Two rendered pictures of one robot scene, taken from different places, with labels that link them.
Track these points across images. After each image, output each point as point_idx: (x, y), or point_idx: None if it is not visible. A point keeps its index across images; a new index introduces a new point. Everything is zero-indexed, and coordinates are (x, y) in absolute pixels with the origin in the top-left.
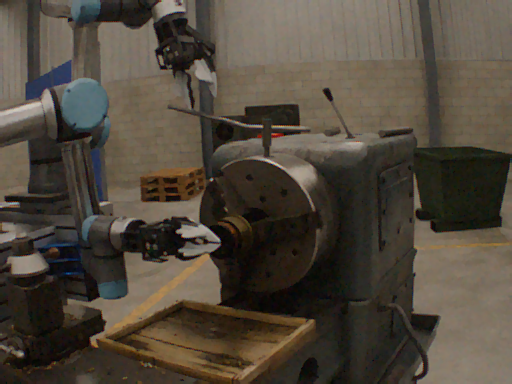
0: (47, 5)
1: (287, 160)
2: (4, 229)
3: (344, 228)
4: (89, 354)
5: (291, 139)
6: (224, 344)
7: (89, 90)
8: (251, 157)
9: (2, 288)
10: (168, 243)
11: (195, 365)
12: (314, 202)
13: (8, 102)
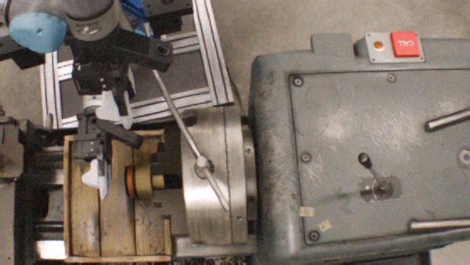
0: None
1: (213, 191)
2: None
3: (260, 242)
4: (5, 189)
5: (366, 104)
6: (116, 214)
7: (29, 35)
8: (188, 158)
9: None
10: (90, 158)
11: (79, 217)
12: (195, 238)
13: None
